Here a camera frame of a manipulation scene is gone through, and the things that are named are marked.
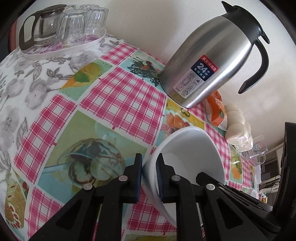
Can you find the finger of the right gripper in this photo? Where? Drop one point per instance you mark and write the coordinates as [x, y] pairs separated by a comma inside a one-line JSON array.
[[245, 202]]

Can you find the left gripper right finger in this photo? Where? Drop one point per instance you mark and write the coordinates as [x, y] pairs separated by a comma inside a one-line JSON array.
[[204, 212]]

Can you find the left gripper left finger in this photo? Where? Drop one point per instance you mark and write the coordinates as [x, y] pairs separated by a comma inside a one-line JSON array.
[[95, 213]]

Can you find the white square bowl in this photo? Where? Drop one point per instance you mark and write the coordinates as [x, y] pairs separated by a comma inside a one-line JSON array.
[[189, 151]]

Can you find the white shelf unit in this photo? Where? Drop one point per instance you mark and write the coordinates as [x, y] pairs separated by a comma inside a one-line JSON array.
[[271, 170]]

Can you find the clear glass mug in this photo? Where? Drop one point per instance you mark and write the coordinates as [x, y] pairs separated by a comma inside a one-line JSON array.
[[257, 154]]

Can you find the bag of white buns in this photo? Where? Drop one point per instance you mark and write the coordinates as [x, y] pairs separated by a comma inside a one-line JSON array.
[[238, 131]]

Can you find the orange snack packet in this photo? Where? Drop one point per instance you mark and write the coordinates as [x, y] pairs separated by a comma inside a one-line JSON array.
[[215, 110]]

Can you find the pink checked picture tablecloth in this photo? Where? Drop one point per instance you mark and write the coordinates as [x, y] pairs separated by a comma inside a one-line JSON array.
[[89, 140]]

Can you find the grey floral white cloth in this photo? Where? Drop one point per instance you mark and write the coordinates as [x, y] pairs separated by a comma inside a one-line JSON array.
[[27, 85]]

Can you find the stainless steel thermos jug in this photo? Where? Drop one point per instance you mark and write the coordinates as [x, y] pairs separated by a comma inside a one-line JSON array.
[[212, 55]]

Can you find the white round tray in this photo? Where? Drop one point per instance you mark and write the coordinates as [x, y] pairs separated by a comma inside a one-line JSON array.
[[64, 48]]

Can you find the glass teapot black handle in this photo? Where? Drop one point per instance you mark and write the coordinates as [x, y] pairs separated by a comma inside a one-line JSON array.
[[43, 30]]

